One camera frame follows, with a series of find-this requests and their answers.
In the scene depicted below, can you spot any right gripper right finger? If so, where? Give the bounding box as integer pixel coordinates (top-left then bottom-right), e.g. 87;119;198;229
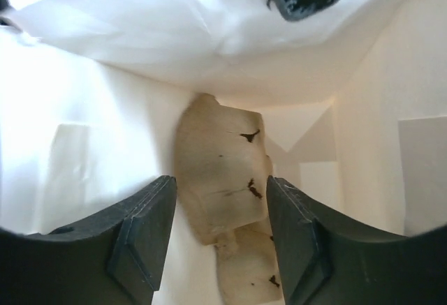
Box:
267;177;446;304

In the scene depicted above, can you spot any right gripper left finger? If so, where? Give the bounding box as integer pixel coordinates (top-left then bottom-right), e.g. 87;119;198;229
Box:
1;175;177;304

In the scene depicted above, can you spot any single brown pulp carrier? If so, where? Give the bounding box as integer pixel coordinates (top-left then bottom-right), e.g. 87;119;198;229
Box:
174;94;283;304

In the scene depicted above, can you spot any brown paper bag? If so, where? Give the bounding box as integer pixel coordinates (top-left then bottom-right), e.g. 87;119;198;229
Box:
1;0;446;304

